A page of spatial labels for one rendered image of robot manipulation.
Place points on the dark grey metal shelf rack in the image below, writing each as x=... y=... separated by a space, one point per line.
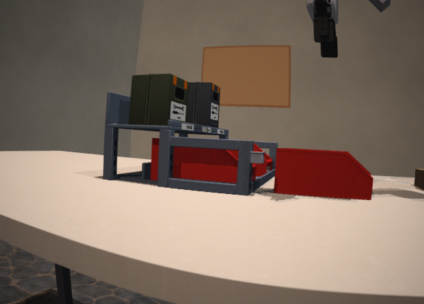
x=117 y=116

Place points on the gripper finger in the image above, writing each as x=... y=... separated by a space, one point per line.
x=323 y=23
x=330 y=49

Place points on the red bin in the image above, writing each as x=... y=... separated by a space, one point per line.
x=262 y=169
x=321 y=174
x=199 y=163

